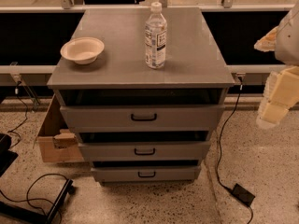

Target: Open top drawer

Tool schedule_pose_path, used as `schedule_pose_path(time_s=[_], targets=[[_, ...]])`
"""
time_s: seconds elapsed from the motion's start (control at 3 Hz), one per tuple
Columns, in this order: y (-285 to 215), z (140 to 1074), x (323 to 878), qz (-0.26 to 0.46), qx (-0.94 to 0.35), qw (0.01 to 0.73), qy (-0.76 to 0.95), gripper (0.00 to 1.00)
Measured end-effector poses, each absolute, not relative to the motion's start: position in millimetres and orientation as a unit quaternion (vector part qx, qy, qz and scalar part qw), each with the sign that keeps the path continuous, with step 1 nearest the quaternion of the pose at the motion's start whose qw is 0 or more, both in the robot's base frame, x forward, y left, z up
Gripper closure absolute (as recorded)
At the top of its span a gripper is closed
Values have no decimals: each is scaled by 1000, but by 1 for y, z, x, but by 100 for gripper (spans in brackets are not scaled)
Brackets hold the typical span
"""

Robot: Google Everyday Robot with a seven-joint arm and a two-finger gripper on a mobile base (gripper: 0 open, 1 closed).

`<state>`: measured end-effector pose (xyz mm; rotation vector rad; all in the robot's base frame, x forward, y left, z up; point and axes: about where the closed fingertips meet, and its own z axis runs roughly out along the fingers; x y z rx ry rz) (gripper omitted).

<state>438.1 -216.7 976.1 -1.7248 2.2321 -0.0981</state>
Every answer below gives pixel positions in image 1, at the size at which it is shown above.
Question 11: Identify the black adapter cable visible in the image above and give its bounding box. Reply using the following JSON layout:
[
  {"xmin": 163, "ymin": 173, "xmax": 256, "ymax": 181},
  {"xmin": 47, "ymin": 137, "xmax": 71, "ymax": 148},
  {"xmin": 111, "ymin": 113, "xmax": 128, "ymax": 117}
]
[{"xmin": 215, "ymin": 83, "xmax": 254, "ymax": 224}]

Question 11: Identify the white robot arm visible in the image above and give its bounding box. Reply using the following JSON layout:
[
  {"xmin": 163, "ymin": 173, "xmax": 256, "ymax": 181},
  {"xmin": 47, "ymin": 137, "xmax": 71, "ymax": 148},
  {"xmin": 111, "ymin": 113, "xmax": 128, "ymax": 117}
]
[{"xmin": 254, "ymin": 3, "xmax": 299, "ymax": 129}]

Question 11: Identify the black stand base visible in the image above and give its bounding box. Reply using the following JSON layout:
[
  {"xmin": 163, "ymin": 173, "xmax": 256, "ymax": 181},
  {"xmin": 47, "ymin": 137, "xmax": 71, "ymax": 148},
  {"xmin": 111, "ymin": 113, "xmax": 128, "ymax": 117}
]
[{"xmin": 0, "ymin": 178, "xmax": 75, "ymax": 224}]

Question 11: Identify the black left wall cable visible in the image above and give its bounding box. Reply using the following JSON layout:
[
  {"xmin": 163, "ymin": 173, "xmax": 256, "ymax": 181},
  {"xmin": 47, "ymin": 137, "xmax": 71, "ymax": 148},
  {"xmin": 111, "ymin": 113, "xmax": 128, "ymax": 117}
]
[{"xmin": 7, "ymin": 81, "xmax": 30, "ymax": 149}]

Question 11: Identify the cardboard box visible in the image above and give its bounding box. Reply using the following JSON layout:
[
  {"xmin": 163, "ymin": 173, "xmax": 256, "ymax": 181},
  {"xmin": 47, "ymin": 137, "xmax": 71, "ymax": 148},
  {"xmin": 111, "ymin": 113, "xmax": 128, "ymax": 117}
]
[{"xmin": 37, "ymin": 96, "xmax": 83, "ymax": 162}]

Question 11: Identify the clear plastic water bottle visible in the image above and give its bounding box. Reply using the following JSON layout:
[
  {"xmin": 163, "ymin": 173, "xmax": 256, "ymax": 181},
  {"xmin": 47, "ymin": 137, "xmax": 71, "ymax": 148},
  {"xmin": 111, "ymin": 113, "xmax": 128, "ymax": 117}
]
[{"xmin": 145, "ymin": 2, "xmax": 167, "ymax": 69}]

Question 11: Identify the grey drawer cabinet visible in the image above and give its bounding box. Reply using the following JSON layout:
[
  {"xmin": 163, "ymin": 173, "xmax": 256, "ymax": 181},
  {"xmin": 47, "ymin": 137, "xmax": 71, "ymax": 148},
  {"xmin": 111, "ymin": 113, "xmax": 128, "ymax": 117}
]
[{"xmin": 46, "ymin": 7, "xmax": 235, "ymax": 184}]

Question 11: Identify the white paper bowl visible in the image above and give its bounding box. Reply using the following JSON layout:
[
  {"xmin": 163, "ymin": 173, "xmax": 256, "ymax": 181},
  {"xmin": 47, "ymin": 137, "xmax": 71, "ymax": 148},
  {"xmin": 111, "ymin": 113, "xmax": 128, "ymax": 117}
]
[{"xmin": 60, "ymin": 37, "xmax": 105, "ymax": 65}]

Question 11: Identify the black floor cable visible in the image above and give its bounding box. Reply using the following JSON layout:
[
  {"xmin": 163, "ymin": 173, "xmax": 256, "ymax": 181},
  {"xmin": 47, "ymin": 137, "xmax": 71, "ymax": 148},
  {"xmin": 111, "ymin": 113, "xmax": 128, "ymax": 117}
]
[{"xmin": 0, "ymin": 173, "xmax": 69, "ymax": 224}]

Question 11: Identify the grey top drawer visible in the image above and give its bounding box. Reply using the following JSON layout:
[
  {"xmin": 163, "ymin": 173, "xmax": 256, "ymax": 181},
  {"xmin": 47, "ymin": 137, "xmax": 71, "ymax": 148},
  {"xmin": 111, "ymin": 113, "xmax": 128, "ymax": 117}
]
[{"xmin": 60, "ymin": 105, "xmax": 224, "ymax": 133}]

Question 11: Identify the grey bottom drawer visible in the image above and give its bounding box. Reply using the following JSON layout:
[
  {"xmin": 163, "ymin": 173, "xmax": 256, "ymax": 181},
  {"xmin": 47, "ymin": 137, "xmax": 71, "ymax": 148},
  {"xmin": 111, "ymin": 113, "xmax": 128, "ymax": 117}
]
[{"xmin": 91, "ymin": 166, "xmax": 200, "ymax": 183}]

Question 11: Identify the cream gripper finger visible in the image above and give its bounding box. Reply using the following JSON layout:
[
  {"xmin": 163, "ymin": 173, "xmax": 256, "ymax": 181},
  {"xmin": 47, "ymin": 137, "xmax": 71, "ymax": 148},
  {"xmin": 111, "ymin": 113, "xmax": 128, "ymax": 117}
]
[{"xmin": 254, "ymin": 26, "xmax": 278, "ymax": 52}]

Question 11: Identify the black power adapter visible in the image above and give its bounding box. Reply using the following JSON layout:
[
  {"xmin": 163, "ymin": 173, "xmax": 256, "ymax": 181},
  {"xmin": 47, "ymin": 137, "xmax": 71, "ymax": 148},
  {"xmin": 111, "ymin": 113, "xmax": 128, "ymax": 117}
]
[{"xmin": 231, "ymin": 184, "xmax": 255, "ymax": 207}]

